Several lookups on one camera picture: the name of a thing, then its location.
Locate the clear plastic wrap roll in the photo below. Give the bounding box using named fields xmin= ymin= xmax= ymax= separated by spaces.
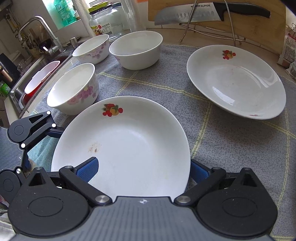
xmin=120 ymin=0 xmax=146 ymax=32

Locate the metal wire board stand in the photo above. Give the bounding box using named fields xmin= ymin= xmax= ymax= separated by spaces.
xmin=179 ymin=0 xmax=246 ymax=47

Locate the red clipped snack bag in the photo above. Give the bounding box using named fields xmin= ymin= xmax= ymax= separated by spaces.
xmin=277 ymin=23 xmax=296 ymax=80

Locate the plain white bowl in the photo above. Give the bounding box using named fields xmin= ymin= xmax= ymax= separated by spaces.
xmin=109 ymin=31 xmax=163 ymax=70

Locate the chrome kitchen faucet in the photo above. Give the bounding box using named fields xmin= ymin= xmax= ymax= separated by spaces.
xmin=18 ymin=16 xmax=66 ymax=56

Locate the white floral bowl back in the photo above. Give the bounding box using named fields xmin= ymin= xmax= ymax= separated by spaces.
xmin=72 ymin=34 xmax=110 ymax=65

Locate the white floral bowl front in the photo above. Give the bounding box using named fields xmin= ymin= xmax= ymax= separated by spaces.
xmin=47 ymin=63 xmax=99 ymax=115

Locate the white floral bowl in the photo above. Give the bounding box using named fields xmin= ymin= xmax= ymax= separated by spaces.
xmin=47 ymin=63 xmax=99 ymax=115
xmin=72 ymin=34 xmax=110 ymax=65

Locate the green dish soap bottle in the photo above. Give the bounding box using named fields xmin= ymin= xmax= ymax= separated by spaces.
xmin=54 ymin=0 xmax=76 ymax=27

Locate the black air fryer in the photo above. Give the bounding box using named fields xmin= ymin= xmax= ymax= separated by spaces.
xmin=0 ymin=53 xmax=20 ymax=89

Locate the glass jar green lid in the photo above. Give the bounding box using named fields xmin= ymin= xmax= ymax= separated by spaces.
xmin=88 ymin=1 xmax=123 ymax=41

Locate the bamboo cutting board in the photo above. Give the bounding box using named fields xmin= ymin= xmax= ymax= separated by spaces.
xmin=148 ymin=0 xmax=286 ymax=54

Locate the red and white basin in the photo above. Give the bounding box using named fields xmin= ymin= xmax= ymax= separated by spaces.
xmin=22 ymin=60 xmax=61 ymax=105

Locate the white fruit plate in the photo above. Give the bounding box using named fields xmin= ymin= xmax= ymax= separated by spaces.
xmin=51 ymin=96 xmax=190 ymax=199
xmin=187 ymin=45 xmax=287 ymax=120

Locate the steel kitchen sink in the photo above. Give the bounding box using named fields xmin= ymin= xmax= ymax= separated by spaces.
xmin=9 ymin=48 xmax=73 ymax=118

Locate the black handled santoku knife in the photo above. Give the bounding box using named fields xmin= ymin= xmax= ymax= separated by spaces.
xmin=154 ymin=2 xmax=271 ymax=25

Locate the white fruit plate back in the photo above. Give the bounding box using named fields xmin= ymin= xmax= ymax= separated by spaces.
xmin=187 ymin=45 xmax=287 ymax=120

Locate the grey checked dish towel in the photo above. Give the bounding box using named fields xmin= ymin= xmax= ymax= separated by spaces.
xmin=26 ymin=44 xmax=296 ymax=241

